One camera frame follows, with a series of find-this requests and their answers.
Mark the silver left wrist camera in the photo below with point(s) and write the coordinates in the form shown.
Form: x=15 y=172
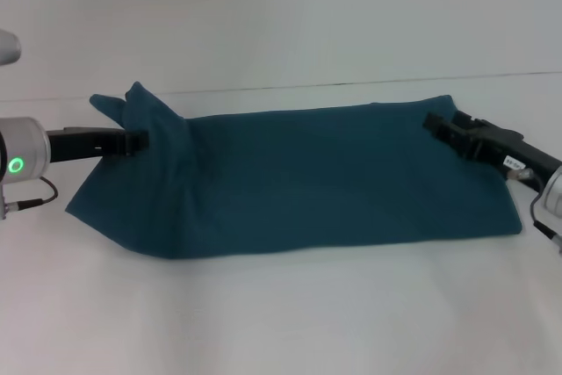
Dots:
x=9 y=48

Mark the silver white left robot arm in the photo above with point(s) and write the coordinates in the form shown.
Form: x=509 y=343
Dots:
x=22 y=153

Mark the teal FREE print T-shirt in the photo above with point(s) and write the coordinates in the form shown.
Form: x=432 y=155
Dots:
x=307 y=182

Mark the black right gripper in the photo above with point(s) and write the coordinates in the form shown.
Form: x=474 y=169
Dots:
x=505 y=144

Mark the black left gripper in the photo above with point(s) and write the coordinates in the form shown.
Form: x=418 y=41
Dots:
x=85 y=144

